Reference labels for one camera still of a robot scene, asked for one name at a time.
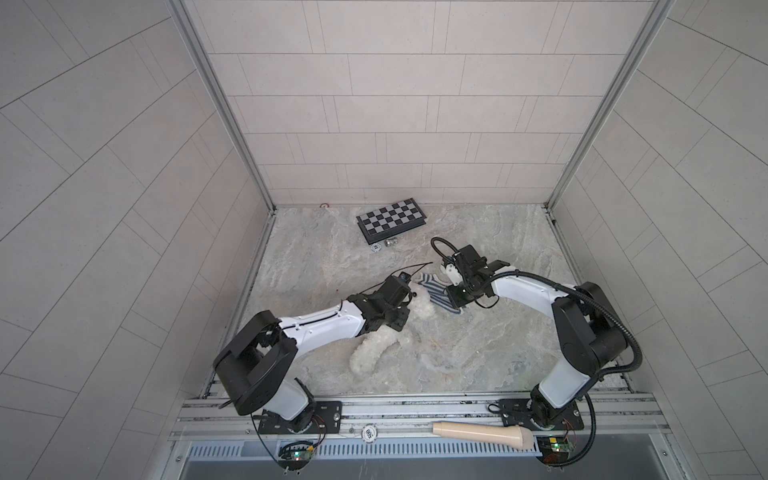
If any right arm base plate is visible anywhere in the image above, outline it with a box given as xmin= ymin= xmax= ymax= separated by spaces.
xmin=496 ymin=398 xmax=584 ymax=431

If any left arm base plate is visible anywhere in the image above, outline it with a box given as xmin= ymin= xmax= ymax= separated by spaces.
xmin=257 ymin=401 xmax=343 ymax=435

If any left circuit board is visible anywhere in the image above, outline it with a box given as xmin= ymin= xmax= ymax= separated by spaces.
xmin=277 ymin=441 xmax=317 ymax=471

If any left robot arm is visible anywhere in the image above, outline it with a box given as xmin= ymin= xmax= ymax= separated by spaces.
xmin=213 ymin=272 xmax=413 ymax=430

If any black corrugated cable hose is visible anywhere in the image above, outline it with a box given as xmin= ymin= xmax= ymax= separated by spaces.
xmin=429 ymin=236 xmax=644 ymax=379

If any right circuit board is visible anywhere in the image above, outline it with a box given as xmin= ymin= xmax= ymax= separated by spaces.
xmin=536 ymin=436 xmax=573 ymax=465

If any white teddy bear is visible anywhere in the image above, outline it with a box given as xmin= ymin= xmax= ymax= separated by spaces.
xmin=349 ymin=283 xmax=436 ymax=377

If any circuit board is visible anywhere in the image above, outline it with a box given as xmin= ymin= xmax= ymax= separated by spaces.
xmin=536 ymin=436 xmax=573 ymax=465
xmin=277 ymin=441 xmax=317 ymax=471

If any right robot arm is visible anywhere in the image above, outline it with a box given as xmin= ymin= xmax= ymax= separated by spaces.
xmin=442 ymin=245 xmax=642 ymax=431

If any blue white striped sweater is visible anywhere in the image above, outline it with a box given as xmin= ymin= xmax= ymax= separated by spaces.
xmin=418 ymin=273 xmax=462 ymax=315

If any black white chessboard box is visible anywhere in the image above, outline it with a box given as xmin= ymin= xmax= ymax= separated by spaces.
xmin=356 ymin=198 xmax=427 ymax=245

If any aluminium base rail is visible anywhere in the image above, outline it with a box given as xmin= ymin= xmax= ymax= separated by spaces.
xmin=170 ymin=389 xmax=671 ymax=441

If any round white sticker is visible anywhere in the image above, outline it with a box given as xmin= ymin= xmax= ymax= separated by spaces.
xmin=361 ymin=424 xmax=378 ymax=444

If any beige wooden handle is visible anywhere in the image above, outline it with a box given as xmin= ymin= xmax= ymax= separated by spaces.
xmin=432 ymin=422 xmax=534 ymax=451

